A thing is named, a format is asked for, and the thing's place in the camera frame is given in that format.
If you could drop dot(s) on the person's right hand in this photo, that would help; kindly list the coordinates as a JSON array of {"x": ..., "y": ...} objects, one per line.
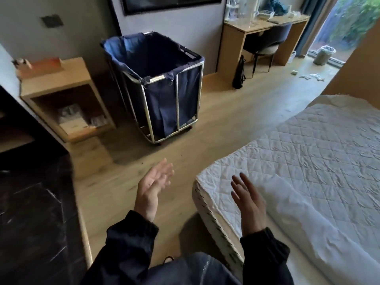
[{"x": 252, "y": 207}]

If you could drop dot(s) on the person's left hand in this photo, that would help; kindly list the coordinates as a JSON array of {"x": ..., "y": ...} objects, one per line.
[{"x": 150, "y": 189}]

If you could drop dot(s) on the white duvet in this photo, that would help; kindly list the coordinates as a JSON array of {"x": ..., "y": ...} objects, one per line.
[{"x": 311, "y": 219}]

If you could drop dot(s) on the navy blue fabric laundry bag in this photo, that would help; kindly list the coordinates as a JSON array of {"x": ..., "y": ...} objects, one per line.
[{"x": 160, "y": 97}]

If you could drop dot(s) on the chrome metal cart frame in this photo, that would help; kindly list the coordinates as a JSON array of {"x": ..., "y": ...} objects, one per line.
[{"x": 177, "y": 94}]

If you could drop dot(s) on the person's left forearm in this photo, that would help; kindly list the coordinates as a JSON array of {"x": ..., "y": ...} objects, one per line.
[{"x": 124, "y": 252}]

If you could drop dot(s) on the person's right forearm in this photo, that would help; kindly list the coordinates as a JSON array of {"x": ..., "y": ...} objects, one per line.
[{"x": 264, "y": 258}]

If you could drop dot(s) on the person's left shoe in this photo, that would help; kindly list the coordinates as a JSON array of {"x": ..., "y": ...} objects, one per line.
[{"x": 168, "y": 259}]

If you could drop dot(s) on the quilted white mattress pad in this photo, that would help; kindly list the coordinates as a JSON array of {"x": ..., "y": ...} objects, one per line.
[{"x": 311, "y": 139}]

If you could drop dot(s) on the dark grey backpack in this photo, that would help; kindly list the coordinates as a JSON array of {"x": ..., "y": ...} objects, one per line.
[{"x": 239, "y": 74}]

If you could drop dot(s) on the small wooden side table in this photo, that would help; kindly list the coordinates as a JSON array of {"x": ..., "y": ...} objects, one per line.
[{"x": 59, "y": 86}]

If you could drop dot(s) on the white paper scraps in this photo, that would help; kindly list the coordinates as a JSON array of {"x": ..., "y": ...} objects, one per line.
[{"x": 313, "y": 77}]

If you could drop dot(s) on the clear plastic bottle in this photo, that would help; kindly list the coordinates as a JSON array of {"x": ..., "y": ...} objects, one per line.
[{"x": 291, "y": 57}]

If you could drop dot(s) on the orange tray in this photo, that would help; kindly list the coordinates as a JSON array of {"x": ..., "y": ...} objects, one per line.
[{"x": 44, "y": 66}]

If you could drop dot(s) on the grey waste bin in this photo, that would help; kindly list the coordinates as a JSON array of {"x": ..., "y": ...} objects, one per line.
[{"x": 323, "y": 56}]

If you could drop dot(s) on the light wooden desk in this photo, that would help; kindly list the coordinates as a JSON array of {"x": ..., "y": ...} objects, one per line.
[{"x": 231, "y": 41}]

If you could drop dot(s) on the black metal chair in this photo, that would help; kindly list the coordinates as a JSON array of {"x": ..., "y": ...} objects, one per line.
[{"x": 267, "y": 38}]

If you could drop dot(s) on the light wooden cabinet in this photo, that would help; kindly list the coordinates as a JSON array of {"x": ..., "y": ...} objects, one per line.
[{"x": 356, "y": 71}]

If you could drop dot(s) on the blue grey curtain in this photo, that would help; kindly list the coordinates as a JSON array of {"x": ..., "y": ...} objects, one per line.
[{"x": 308, "y": 23}]

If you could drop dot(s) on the clear acrylic organizer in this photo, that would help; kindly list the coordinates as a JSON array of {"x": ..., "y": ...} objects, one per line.
[{"x": 237, "y": 8}]

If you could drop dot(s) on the blue crumpled garment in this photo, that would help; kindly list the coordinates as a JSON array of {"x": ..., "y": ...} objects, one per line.
[{"x": 276, "y": 4}]

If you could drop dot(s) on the large glass window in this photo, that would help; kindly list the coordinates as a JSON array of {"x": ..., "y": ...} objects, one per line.
[{"x": 353, "y": 23}]

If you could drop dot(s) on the black wall television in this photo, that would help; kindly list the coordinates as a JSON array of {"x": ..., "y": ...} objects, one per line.
[{"x": 172, "y": 4}]

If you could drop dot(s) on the dark wall switch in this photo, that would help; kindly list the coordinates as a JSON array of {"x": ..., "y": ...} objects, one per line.
[{"x": 52, "y": 21}]

